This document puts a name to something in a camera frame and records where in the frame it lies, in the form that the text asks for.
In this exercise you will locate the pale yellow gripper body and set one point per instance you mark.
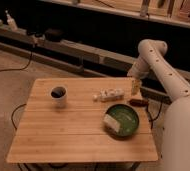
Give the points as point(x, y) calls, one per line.
point(136, 84)

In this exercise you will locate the white plastic bottle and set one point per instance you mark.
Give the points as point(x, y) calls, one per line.
point(109, 95)

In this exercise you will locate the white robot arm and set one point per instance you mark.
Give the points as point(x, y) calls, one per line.
point(175, 149)

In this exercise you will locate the green ceramic bowl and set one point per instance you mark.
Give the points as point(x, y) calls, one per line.
point(126, 116)

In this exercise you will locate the white spray bottle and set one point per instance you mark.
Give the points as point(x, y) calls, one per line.
point(11, 22)

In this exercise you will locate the dark red oblong object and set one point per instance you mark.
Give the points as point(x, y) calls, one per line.
point(138, 102)

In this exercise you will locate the white sponge block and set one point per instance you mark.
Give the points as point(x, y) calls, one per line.
point(112, 123)

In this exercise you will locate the wooden folding table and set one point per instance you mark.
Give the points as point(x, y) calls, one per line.
point(75, 134)

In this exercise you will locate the white cup with dark liquid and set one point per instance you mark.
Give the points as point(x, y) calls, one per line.
point(59, 94)

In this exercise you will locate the black device on ledge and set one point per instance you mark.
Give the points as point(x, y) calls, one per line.
point(53, 35)

